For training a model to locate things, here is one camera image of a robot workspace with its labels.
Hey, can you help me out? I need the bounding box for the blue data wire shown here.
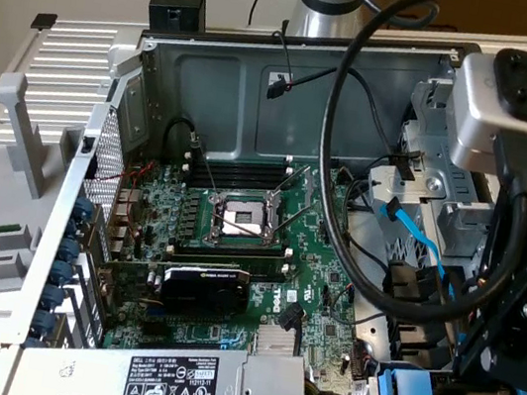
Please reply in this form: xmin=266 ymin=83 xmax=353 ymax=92
xmin=358 ymin=195 xmax=487 ymax=350

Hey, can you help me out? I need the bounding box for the silver optical drive cage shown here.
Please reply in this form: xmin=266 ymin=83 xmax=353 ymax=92
xmin=382 ymin=59 xmax=519 ymax=267

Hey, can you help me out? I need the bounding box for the green motherboard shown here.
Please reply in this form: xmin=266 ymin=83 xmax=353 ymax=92
xmin=83 ymin=127 xmax=399 ymax=395

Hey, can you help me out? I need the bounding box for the silver chipset heatsink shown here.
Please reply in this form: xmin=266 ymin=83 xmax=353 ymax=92
xmin=252 ymin=324 xmax=298 ymax=361

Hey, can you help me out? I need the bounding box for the metal locking lever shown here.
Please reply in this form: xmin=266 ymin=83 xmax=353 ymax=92
xmin=269 ymin=192 xmax=314 ymax=246
xmin=182 ymin=131 xmax=228 ymax=197

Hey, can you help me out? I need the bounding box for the metal socket cover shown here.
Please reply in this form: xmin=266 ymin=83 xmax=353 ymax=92
xmin=268 ymin=158 xmax=321 ymax=216

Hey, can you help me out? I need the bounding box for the black RAM slot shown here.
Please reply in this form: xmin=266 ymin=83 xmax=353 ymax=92
xmin=169 ymin=246 xmax=290 ymax=285
xmin=168 ymin=234 xmax=291 ymax=270
xmin=191 ymin=149 xmax=293 ymax=182
xmin=188 ymin=161 xmax=293 ymax=199

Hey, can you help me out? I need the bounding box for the CPU socket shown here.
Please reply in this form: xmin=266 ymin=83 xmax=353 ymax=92
xmin=199 ymin=183 xmax=289 ymax=261

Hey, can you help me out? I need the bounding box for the black graphics card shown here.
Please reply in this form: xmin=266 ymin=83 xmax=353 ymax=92
xmin=98 ymin=242 xmax=257 ymax=329

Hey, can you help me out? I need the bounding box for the open grey PC case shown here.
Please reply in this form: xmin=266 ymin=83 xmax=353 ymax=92
xmin=0 ymin=0 xmax=527 ymax=395

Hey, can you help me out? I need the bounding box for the silver power supply with label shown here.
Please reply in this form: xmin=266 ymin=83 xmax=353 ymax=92
xmin=9 ymin=312 xmax=319 ymax=395

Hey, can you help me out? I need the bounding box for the dark blue slot latch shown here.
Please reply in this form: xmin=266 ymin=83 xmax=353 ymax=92
xmin=29 ymin=309 xmax=58 ymax=339
xmin=64 ymin=219 xmax=88 ymax=244
xmin=72 ymin=195 xmax=97 ymax=222
xmin=40 ymin=283 xmax=67 ymax=313
xmin=49 ymin=258 xmax=76 ymax=287
xmin=55 ymin=236 xmax=82 ymax=263

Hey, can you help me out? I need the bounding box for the black clamp block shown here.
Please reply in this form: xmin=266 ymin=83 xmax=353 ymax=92
xmin=144 ymin=0 xmax=210 ymax=42

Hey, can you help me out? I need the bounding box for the grey parts rack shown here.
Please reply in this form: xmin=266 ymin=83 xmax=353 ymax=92
xmin=0 ymin=68 xmax=97 ymax=324

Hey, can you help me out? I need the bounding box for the black plastic air duct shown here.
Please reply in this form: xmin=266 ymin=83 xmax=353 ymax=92
xmin=370 ymin=256 xmax=472 ymax=374

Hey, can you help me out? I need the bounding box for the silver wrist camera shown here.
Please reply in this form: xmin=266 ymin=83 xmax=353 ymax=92
xmin=436 ymin=48 xmax=527 ymax=181

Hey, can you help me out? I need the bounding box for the black motherboard cable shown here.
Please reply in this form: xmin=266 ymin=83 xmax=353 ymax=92
xmin=335 ymin=175 xmax=405 ymax=273

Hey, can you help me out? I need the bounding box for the black flat connector cable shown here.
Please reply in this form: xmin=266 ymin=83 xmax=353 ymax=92
xmin=271 ymin=301 xmax=309 ymax=359

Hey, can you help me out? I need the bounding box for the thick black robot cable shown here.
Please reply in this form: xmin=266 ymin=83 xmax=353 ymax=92
xmin=282 ymin=0 xmax=527 ymax=338

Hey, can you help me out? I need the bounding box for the thin black red wire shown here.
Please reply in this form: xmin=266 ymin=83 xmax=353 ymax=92
xmin=263 ymin=28 xmax=303 ymax=92

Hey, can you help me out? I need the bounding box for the black wire with connector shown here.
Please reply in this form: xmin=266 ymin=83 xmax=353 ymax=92
xmin=255 ymin=54 xmax=436 ymax=183

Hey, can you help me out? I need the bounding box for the black wire loop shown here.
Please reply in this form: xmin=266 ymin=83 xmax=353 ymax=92
xmin=159 ymin=114 xmax=206 ymax=168

